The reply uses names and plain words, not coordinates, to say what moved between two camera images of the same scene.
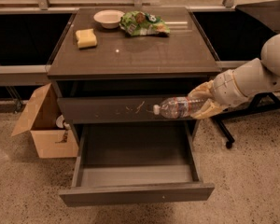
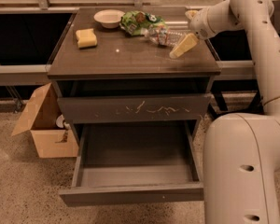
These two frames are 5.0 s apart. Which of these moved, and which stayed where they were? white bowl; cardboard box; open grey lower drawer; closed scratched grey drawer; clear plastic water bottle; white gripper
Moved: clear plastic water bottle; white gripper
Stayed: closed scratched grey drawer; open grey lower drawer; cardboard box; white bowl
